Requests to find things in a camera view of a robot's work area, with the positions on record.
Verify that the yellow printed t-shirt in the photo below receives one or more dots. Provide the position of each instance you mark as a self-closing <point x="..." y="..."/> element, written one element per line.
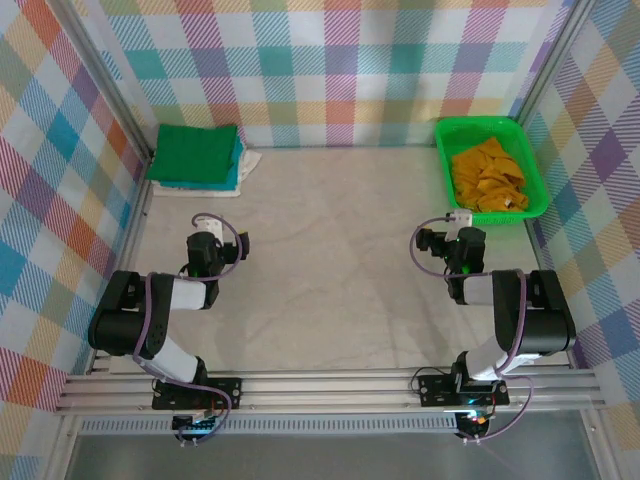
<point x="487" y="175"/>

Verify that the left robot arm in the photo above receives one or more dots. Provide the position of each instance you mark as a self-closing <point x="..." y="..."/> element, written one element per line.
<point x="125" y="325"/>

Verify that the pale marbled table cover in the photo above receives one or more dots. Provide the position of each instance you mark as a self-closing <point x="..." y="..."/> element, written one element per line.
<point x="325" y="275"/>

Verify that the white folded t-shirt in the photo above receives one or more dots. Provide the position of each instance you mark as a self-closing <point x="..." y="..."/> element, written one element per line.
<point x="250" y="162"/>

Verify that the green plastic basket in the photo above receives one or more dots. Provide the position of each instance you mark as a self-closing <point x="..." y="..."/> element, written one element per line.
<point x="500" y="130"/>

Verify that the grey metal plate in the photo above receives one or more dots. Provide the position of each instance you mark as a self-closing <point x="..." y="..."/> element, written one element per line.
<point x="325" y="460"/>

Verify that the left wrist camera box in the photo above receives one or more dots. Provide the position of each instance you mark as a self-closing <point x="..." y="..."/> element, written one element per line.
<point x="209" y="226"/>

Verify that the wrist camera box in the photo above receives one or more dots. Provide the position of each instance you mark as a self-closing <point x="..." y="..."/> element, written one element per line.
<point x="462" y="218"/>
<point x="209" y="226"/>

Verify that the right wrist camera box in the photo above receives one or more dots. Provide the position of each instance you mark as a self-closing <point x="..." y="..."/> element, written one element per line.
<point x="462" y="218"/>

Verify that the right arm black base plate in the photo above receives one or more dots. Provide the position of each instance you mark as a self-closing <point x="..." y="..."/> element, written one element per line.
<point x="435" y="392"/>

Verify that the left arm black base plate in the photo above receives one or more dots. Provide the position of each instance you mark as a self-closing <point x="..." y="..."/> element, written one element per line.
<point x="170" y="400"/>

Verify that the long aluminium base rail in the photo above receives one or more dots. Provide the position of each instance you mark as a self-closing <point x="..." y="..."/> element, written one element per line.
<point x="325" y="390"/>

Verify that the aluminium corner post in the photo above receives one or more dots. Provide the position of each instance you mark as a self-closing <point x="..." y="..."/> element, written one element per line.
<point x="552" y="60"/>
<point x="106" y="75"/>

